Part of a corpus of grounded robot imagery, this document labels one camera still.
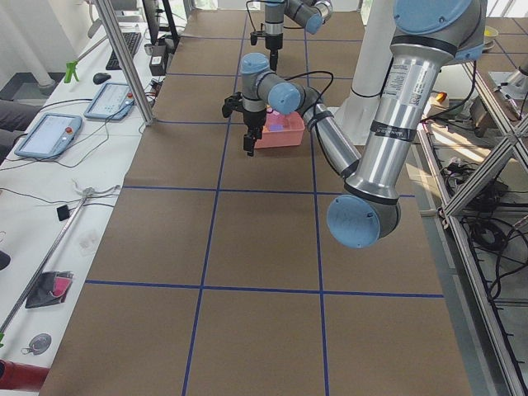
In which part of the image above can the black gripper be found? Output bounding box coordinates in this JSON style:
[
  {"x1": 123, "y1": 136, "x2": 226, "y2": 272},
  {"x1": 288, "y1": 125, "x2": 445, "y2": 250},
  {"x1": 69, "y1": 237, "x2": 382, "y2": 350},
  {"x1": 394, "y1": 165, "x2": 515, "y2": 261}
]
[
  {"x1": 222, "y1": 92, "x2": 265, "y2": 157},
  {"x1": 250, "y1": 22, "x2": 283, "y2": 70}
]

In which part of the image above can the purple foam block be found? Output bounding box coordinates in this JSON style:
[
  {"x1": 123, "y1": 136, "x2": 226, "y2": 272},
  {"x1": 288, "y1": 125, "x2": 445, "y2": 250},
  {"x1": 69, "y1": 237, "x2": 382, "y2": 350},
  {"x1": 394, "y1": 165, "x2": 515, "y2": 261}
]
[{"x1": 268, "y1": 124, "x2": 285, "y2": 132}]

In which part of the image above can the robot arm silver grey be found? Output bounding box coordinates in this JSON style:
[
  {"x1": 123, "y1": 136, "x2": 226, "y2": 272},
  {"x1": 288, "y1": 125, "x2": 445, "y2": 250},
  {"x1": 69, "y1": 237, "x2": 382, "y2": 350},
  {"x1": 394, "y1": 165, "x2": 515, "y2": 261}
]
[
  {"x1": 222, "y1": 1, "x2": 487, "y2": 248},
  {"x1": 247, "y1": 0, "x2": 333, "y2": 71}
]

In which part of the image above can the pink plastic bin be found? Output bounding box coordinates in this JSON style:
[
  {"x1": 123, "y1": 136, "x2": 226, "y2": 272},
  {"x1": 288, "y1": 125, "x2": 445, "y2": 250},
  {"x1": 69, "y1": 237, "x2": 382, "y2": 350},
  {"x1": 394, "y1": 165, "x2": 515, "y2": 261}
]
[{"x1": 255, "y1": 111, "x2": 304, "y2": 149}]

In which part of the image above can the black power brick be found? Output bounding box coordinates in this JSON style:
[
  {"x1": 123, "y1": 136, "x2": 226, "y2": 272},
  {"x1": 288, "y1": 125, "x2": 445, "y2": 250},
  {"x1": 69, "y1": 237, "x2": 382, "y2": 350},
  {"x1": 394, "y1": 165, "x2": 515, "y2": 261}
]
[{"x1": 149, "y1": 45, "x2": 168, "y2": 77}]

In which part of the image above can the far blue teach pendant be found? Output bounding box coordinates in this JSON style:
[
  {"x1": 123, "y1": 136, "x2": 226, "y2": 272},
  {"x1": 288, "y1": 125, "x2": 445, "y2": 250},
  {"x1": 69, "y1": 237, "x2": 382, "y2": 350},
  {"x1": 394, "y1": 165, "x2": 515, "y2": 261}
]
[{"x1": 83, "y1": 82, "x2": 134, "y2": 120}]

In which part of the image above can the blue teach pendant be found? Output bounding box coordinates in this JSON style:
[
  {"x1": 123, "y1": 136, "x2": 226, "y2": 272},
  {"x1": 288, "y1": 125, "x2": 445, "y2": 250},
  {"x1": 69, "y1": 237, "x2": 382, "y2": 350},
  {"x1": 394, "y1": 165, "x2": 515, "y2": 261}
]
[
  {"x1": 15, "y1": 113, "x2": 83, "y2": 159},
  {"x1": 83, "y1": 82, "x2": 134, "y2": 120}
]

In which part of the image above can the black keyboard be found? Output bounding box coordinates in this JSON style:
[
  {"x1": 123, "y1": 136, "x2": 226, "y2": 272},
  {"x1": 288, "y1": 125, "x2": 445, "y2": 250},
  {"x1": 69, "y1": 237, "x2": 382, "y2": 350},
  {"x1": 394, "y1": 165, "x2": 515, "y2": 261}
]
[{"x1": 105, "y1": 31, "x2": 143, "y2": 71}]

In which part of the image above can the black computer mouse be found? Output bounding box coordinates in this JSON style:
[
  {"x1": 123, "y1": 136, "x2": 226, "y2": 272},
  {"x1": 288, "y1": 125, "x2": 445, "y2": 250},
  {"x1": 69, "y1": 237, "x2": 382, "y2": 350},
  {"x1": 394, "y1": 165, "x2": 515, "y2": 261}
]
[{"x1": 92, "y1": 73, "x2": 111, "y2": 85}]

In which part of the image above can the long metal rod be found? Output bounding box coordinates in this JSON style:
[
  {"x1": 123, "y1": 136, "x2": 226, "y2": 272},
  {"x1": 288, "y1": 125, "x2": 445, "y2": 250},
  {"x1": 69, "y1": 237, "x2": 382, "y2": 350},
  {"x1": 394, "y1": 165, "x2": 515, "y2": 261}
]
[{"x1": 1, "y1": 187, "x2": 96, "y2": 339}]

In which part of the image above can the green clamp tool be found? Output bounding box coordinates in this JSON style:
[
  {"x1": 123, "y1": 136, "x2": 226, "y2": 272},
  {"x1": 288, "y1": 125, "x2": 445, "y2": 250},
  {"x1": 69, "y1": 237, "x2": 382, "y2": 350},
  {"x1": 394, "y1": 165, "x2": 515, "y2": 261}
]
[{"x1": 64, "y1": 61, "x2": 79, "y2": 83}]

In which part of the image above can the near blue teach pendant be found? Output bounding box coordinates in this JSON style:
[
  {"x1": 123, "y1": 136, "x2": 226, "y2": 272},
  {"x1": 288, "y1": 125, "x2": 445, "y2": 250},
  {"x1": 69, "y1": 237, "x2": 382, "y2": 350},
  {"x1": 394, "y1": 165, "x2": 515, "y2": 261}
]
[{"x1": 15, "y1": 113, "x2": 83, "y2": 159}]

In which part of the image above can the black pink pouch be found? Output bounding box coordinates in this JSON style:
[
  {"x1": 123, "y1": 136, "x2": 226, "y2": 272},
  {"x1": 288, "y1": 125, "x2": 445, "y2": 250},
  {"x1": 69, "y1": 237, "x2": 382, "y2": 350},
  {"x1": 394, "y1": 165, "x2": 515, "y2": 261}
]
[{"x1": 25, "y1": 271, "x2": 73, "y2": 309}]

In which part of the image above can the round metal tape disc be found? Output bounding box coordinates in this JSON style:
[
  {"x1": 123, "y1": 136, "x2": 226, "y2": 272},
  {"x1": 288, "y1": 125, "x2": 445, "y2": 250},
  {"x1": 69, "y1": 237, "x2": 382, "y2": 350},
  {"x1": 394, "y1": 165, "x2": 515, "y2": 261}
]
[{"x1": 25, "y1": 333, "x2": 52, "y2": 356}]

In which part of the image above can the white camera pillar with base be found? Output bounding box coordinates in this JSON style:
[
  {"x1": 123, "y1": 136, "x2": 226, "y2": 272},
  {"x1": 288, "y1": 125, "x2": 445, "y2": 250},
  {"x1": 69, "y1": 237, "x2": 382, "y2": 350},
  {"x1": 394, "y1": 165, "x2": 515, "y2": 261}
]
[{"x1": 335, "y1": 0, "x2": 395, "y2": 145}]

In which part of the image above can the aluminium frame post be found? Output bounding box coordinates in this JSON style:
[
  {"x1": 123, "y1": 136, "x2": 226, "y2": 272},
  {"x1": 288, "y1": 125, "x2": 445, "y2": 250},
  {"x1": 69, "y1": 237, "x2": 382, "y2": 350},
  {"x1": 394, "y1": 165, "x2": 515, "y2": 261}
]
[{"x1": 94, "y1": 0, "x2": 154, "y2": 126}]

